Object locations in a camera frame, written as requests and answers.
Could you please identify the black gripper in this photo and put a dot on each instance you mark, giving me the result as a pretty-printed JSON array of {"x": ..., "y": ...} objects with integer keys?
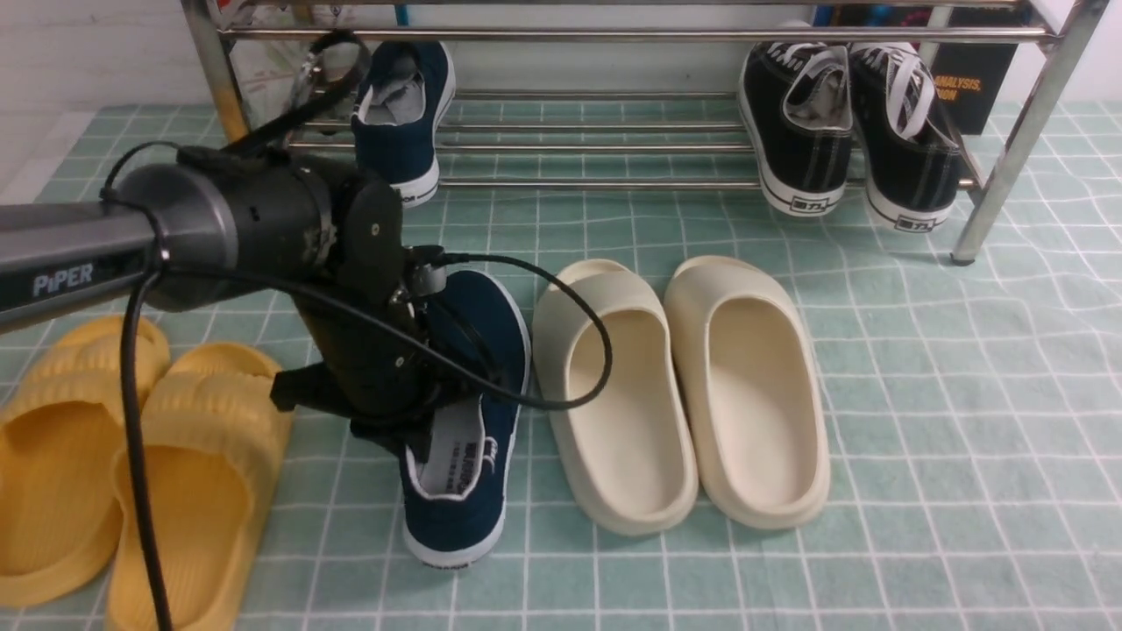
[{"x": 372, "y": 370}]

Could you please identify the navy canvas shoe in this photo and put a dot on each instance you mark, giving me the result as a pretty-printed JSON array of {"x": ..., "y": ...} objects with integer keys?
[
  {"x": 399, "y": 105},
  {"x": 456, "y": 501}
]

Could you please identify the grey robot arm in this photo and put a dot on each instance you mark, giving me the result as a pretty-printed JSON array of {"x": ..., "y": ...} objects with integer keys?
[{"x": 209, "y": 228}]

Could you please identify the metal shoe rack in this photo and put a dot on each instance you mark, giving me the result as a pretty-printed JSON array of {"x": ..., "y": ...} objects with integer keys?
[{"x": 211, "y": 29}]

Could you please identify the right yellow slipper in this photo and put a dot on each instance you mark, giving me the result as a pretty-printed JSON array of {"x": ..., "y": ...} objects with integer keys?
[{"x": 214, "y": 447}]

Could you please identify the yellow slipper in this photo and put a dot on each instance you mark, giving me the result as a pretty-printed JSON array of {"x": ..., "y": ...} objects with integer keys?
[
  {"x": 214, "y": 447},
  {"x": 60, "y": 519}
]

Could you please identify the left cream slipper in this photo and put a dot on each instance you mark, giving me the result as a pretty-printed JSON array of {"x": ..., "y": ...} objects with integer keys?
[{"x": 628, "y": 455}]

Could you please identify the cream slipper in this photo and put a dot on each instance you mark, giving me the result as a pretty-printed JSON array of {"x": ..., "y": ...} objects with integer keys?
[
  {"x": 628, "y": 455},
  {"x": 749, "y": 380}
]

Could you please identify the left yellow slipper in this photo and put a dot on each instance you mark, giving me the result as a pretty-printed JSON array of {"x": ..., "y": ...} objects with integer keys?
[{"x": 60, "y": 519}]

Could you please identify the white printed carton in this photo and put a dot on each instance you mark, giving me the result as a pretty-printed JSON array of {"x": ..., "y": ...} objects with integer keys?
[{"x": 267, "y": 69}]

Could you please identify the right cream slipper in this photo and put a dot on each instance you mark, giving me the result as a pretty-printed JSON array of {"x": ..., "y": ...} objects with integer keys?
[{"x": 749, "y": 380}]

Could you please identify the left black sneaker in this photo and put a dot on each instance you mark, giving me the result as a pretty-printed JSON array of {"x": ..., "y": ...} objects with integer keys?
[{"x": 795, "y": 102}]

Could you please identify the black sneaker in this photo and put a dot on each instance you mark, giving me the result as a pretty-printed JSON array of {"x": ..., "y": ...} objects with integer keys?
[
  {"x": 913, "y": 165},
  {"x": 795, "y": 102}
]

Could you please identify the right black sneaker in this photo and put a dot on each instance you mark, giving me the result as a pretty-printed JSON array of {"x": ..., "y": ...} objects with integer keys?
[{"x": 913, "y": 165}]

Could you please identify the black box orange text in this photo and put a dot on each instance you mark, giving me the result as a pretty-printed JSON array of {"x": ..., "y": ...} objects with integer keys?
[{"x": 969, "y": 76}]

